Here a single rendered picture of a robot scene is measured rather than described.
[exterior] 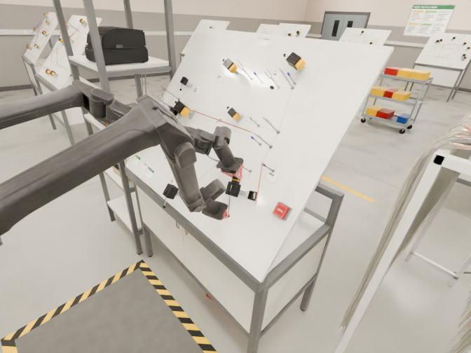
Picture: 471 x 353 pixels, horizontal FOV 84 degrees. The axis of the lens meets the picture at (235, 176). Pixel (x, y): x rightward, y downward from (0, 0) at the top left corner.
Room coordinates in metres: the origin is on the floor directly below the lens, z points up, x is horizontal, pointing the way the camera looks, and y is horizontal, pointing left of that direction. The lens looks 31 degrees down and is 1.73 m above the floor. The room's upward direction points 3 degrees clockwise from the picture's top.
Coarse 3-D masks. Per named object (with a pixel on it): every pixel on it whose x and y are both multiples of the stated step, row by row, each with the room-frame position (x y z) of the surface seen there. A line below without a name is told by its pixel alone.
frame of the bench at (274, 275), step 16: (304, 208) 1.21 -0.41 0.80; (144, 224) 1.44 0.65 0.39; (144, 240) 1.48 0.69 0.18; (160, 240) 1.28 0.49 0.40; (320, 240) 0.99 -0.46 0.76; (176, 256) 1.15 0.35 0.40; (288, 256) 0.84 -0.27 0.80; (272, 272) 0.74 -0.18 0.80; (304, 288) 0.97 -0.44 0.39; (256, 304) 0.68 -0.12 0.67; (288, 304) 0.86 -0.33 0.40; (304, 304) 1.07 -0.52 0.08; (256, 320) 0.67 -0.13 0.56; (272, 320) 0.77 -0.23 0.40; (256, 336) 0.66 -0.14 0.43; (256, 352) 0.68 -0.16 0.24
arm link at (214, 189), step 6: (216, 180) 0.77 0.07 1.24; (210, 186) 0.75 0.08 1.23; (216, 186) 0.75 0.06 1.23; (222, 186) 0.77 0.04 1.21; (204, 192) 0.74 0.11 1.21; (210, 192) 0.74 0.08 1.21; (216, 192) 0.75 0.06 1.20; (222, 192) 0.76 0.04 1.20; (204, 198) 0.73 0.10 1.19; (216, 198) 0.75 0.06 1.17; (204, 204) 0.71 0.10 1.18; (198, 210) 0.69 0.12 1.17
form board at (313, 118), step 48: (192, 48) 1.82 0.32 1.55; (240, 48) 1.56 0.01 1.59; (288, 48) 1.37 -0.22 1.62; (336, 48) 1.22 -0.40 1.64; (384, 48) 1.11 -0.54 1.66; (192, 96) 1.54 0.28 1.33; (240, 96) 1.33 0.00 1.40; (288, 96) 1.18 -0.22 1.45; (336, 96) 1.06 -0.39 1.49; (240, 144) 1.13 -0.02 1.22; (288, 144) 1.01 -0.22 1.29; (336, 144) 0.91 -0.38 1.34; (288, 192) 0.86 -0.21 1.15; (240, 240) 0.79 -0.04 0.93
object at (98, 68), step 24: (168, 0) 1.82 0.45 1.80; (96, 24) 1.51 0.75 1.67; (168, 24) 1.81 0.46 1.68; (96, 48) 1.49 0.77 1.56; (168, 48) 1.82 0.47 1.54; (72, 72) 1.87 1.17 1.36; (96, 72) 1.54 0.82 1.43; (120, 72) 1.57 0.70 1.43; (144, 72) 1.67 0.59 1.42; (96, 120) 1.75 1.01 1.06; (120, 168) 1.49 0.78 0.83; (120, 216) 1.68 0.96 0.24
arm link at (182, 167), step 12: (180, 144) 0.46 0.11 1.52; (168, 156) 0.50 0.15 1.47; (180, 156) 0.45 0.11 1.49; (192, 156) 0.48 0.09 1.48; (180, 168) 0.48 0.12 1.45; (192, 168) 0.56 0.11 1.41; (180, 180) 0.56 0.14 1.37; (192, 180) 0.59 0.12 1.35; (180, 192) 0.63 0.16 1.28; (192, 192) 0.63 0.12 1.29; (192, 204) 0.65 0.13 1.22
